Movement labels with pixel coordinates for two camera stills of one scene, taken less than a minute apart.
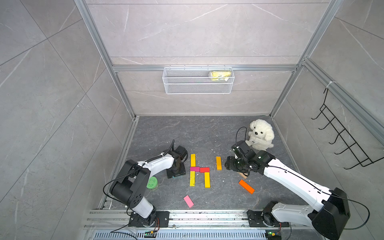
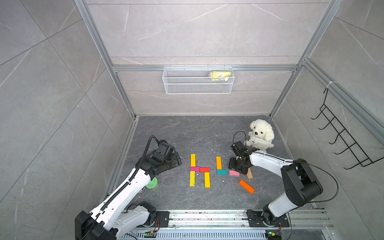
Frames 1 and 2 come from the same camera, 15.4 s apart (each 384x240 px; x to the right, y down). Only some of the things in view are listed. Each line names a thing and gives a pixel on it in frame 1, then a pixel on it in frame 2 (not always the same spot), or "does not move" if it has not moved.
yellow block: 207,180 does not move
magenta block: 195,169 does not move
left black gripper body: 180,170 -> 173,161
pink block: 188,201 -> 234,173
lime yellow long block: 192,179 does not move
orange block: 246,186 does not move
